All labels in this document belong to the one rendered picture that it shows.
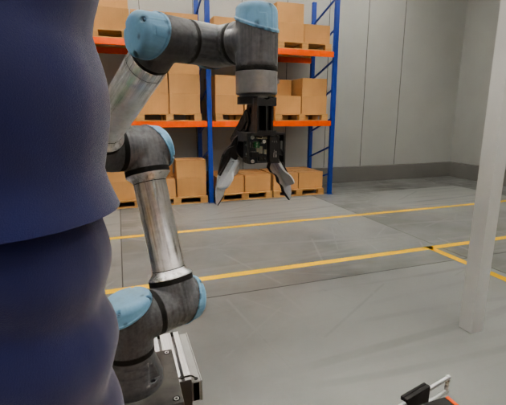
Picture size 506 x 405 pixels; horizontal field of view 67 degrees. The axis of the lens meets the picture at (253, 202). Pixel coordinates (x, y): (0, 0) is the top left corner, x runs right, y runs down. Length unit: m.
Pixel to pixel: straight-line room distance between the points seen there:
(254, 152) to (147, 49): 0.24
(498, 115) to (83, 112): 3.09
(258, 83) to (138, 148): 0.42
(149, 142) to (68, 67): 0.70
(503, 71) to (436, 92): 8.95
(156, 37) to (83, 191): 0.38
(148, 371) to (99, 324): 0.61
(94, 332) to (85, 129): 0.19
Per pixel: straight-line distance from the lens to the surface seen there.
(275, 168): 0.75
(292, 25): 8.42
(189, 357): 1.31
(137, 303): 0.95
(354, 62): 10.58
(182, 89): 7.60
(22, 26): 0.33
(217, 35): 0.75
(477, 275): 3.47
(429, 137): 12.12
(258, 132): 0.67
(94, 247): 0.38
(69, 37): 0.35
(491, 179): 3.29
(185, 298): 1.02
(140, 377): 1.02
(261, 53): 0.69
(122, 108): 0.81
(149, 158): 1.01
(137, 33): 0.69
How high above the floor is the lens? 1.68
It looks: 13 degrees down
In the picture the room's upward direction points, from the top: straight up
